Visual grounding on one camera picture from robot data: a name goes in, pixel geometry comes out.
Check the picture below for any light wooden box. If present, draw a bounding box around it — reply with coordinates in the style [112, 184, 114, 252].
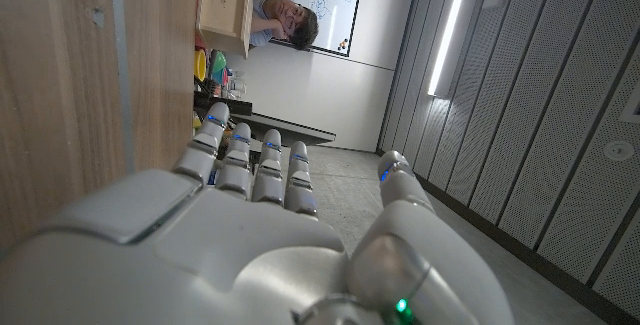
[195, 0, 254, 60]

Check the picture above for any dark table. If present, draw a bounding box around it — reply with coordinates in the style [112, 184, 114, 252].
[193, 89, 337, 147]

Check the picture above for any ceiling light strip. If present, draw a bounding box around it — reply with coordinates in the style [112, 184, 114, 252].
[427, 0, 474, 97]

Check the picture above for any green cup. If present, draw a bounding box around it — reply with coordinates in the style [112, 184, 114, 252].
[209, 49, 227, 75]

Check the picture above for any yellow cup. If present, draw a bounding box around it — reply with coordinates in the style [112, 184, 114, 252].
[193, 48, 207, 82]

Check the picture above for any round ceiling sensor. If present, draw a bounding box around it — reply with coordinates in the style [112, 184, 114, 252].
[602, 139, 635, 162]

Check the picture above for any seated person in grey shirt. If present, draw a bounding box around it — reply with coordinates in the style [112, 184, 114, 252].
[247, 0, 320, 51]

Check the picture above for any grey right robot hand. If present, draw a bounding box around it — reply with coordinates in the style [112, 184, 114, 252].
[0, 102, 516, 325]

